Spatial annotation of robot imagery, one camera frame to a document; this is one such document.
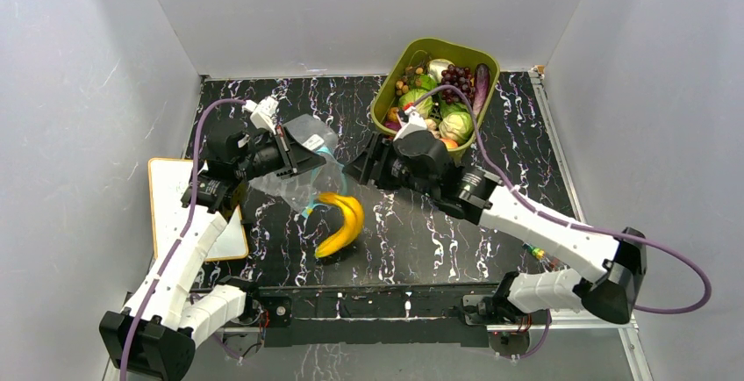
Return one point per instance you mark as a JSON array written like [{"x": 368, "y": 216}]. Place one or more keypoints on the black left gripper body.
[{"x": 264, "y": 160}]

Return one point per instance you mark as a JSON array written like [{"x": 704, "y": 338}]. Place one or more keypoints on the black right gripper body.
[{"x": 380, "y": 161}]

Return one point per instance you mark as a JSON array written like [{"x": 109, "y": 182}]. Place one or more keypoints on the clear zip bag blue zipper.
[{"x": 302, "y": 192}]

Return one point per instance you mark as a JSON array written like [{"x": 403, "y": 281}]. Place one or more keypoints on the yellow banana bunch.
[{"x": 352, "y": 225}]

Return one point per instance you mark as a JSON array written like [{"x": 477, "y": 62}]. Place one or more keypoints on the dark red grape bunch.
[{"x": 460, "y": 78}]

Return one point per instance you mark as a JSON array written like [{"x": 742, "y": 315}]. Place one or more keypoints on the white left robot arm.
[{"x": 158, "y": 330}]

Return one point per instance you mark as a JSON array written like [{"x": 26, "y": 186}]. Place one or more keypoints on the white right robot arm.
[{"x": 604, "y": 272}]

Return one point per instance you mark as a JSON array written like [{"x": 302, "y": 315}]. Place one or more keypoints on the peach fruit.
[{"x": 450, "y": 144}]

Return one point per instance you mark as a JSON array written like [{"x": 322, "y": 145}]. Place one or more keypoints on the green cabbage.
[
  {"x": 424, "y": 107},
  {"x": 457, "y": 126}
]

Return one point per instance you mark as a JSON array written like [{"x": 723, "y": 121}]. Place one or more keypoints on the small orange fruit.
[{"x": 392, "y": 115}]

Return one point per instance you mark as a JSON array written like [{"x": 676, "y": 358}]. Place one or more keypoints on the white garlic bulb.
[{"x": 436, "y": 67}]

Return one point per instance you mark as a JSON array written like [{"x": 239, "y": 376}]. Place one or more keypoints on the white board orange edge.
[{"x": 168, "y": 180}]

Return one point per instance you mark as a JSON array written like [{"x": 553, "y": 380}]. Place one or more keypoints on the purple eggplant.
[{"x": 481, "y": 87}]

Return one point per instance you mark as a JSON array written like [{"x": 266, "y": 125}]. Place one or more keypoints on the olive green plastic bin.
[{"x": 410, "y": 72}]

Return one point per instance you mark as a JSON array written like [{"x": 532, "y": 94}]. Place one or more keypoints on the clear marker pack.
[{"x": 540, "y": 255}]

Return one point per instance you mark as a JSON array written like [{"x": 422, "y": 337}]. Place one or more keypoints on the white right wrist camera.
[{"x": 411, "y": 121}]

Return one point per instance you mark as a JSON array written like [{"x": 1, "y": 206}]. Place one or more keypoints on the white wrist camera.
[
  {"x": 411, "y": 121},
  {"x": 262, "y": 114}
]

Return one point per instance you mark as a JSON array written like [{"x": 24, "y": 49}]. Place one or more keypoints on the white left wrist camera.
[{"x": 262, "y": 114}]

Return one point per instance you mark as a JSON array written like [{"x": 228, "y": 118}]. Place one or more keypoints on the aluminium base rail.
[{"x": 587, "y": 314}]

